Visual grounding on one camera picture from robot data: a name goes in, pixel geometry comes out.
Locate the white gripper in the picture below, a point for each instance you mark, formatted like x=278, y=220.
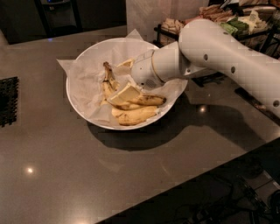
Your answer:
x=143, y=71

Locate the spotted banana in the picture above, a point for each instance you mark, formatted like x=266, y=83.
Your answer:
x=130, y=114
x=143, y=99
x=108, y=90

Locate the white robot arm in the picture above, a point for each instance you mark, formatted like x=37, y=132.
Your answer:
x=170, y=64

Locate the spotted banana bottom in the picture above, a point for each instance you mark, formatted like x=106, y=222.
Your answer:
x=130, y=114

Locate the white bowl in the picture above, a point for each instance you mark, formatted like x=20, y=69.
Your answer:
x=87, y=113

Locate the white paper liner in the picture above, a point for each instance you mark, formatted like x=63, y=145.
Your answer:
x=87, y=78

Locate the dark appliance in background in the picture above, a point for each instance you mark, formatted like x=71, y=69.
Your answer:
x=59, y=17

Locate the black grid mat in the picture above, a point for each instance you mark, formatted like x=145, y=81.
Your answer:
x=8, y=100

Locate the green tea packets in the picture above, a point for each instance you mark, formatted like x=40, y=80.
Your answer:
x=235, y=27

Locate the black wire condiment rack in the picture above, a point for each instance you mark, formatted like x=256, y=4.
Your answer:
x=206, y=44

